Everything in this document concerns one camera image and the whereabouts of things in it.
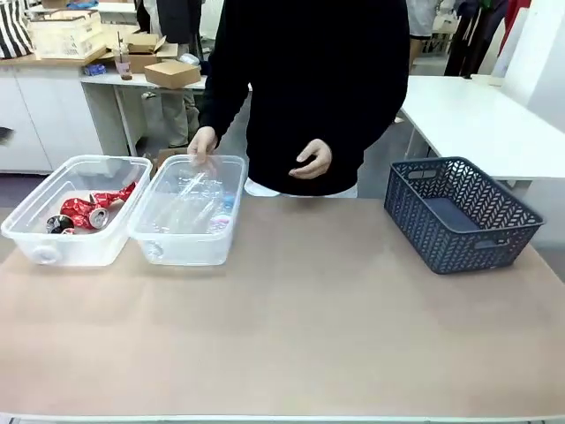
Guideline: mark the clear crushed plastic bottle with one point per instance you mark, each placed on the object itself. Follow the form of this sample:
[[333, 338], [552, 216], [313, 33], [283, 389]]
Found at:
[[190, 203], [155, 250]]

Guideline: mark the clear bottle blue label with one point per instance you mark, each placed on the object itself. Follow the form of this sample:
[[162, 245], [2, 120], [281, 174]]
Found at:
[[223, 218]]

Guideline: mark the white table with grey legs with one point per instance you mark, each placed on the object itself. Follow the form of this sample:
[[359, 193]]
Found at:
[[110, 81]]

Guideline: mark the crushed red soda cans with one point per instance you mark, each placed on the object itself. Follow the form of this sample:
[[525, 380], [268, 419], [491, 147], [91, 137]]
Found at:
[[81, 212]]

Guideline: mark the person's left hand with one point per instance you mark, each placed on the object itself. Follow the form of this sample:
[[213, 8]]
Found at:
[[317, 159]]

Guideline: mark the person in black sweater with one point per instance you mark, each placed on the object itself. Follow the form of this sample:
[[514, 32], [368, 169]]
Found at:
[[309, 66]]

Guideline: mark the bystander in beige trousers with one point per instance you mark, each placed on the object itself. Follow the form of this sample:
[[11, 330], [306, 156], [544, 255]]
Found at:
[[176, 115]]

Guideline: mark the open cardboard box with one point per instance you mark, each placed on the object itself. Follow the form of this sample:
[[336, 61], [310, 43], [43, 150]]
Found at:
[[145, 50]]

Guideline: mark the dark blue woven-pattern basket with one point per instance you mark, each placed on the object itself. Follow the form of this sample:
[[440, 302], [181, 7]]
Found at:
[[424, 229]]

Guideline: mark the bystander in black trousers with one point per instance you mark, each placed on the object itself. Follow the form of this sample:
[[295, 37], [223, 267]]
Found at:
[[468, 44]]

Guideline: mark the small blue packet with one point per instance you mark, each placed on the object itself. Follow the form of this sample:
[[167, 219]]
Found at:
[[95, 69]]

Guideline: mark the cream storage crate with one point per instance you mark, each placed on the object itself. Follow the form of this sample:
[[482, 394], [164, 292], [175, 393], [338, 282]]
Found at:
[[66, 37]]

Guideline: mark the white cabinet wooden top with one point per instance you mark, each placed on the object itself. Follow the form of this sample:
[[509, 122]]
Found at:
[[53, 110]]

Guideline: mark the bystander in white top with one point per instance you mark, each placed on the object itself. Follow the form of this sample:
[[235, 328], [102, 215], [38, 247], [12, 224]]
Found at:
[[421, 22]]

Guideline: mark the person's right forearm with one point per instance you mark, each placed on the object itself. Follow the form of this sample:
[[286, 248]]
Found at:
[[218, 110]]

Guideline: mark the white board panels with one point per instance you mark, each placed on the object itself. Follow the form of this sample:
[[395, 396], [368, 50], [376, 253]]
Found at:
[[543, 53]]

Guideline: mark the red twisted crushed can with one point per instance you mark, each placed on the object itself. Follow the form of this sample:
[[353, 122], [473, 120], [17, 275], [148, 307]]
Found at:
[[115, 195]]

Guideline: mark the person's right hand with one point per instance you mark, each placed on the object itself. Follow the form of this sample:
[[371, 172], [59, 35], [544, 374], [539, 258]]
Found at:
[[202, 143]]

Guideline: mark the clear plastic bin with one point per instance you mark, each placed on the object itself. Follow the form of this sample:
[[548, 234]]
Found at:
[[190, 252], [79, 254]]

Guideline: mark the black crushed soda can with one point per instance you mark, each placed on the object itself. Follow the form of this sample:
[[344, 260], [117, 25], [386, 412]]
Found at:
[[59, 225]]

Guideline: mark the black white striped bag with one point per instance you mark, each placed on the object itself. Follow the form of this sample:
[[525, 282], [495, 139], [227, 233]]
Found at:
[[13, 31]]

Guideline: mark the closed cardboard box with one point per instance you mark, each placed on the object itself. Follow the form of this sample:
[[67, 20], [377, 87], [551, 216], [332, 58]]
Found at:
[[172, 74]]

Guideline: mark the plastic cup with straw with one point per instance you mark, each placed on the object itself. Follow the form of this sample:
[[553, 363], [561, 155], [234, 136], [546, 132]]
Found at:
[[123, 66]]

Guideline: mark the large white table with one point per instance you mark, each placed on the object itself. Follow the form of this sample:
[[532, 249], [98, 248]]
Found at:
[[463, 115]]

